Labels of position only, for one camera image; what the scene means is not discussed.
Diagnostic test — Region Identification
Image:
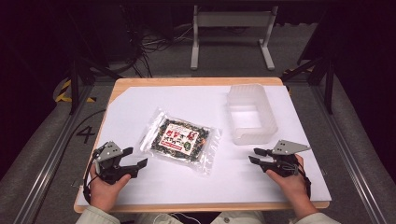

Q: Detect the person's right hand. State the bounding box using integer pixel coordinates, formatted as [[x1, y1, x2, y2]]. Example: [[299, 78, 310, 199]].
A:
[[265, 154, 313, 213]]

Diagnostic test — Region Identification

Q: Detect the bundle of floor cables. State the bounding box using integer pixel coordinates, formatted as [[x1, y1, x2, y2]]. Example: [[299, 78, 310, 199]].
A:
[[122, 5, 194, 78]]

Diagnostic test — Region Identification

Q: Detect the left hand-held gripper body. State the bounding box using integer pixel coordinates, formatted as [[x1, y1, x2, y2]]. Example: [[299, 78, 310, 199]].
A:
[[92, 141, 139, 185]]

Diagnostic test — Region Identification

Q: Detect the clear snack packet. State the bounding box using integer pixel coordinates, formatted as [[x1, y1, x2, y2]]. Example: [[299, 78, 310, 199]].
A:
[[138, 106, 224, 176]]

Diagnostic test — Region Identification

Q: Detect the aluminium floor rail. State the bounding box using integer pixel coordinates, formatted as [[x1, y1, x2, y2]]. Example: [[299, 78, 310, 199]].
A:
[[310, 83, 389, 224], [12, 83, 96, 224]]

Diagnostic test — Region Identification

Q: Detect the black metal stand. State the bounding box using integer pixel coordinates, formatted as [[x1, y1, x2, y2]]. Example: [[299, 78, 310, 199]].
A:
[[65, 8, 123, 116], [280, 46, 336, 116]]

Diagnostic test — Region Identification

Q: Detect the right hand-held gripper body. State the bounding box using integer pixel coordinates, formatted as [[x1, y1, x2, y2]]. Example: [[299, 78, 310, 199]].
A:
[[262, 139, 312, 178]]

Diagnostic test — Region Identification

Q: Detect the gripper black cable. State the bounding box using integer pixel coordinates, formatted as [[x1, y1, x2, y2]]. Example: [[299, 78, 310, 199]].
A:
[[81, 148, 102, 205], [294, 161, 313, 201]]

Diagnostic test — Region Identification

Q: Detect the person's left hand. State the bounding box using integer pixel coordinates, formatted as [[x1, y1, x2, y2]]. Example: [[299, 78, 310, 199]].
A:
[[89, 172, 132, 215]]

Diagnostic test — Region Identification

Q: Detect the white metal stand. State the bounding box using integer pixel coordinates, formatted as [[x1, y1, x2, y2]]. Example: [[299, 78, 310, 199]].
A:
[[190, 5, 279, 72]]

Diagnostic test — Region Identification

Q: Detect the white table sheet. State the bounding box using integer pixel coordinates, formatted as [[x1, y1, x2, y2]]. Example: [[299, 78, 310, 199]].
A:
[[76, 85, 332, 207]]

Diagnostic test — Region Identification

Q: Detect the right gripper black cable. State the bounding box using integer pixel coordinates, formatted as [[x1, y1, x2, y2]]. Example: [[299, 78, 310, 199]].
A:
[[294, 161, 313, 201]]

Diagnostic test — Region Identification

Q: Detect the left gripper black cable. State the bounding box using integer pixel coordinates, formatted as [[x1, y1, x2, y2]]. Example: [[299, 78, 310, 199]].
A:
[[81, 148, 102, 205]]

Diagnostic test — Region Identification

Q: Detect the translucent plastic container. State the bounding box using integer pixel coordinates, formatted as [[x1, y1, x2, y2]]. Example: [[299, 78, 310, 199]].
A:
[[226, 83, 279, 147]]

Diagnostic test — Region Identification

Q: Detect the yellow black hazard tape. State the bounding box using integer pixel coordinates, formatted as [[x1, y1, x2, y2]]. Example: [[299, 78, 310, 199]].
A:
[[54, 78, 96, 104]]

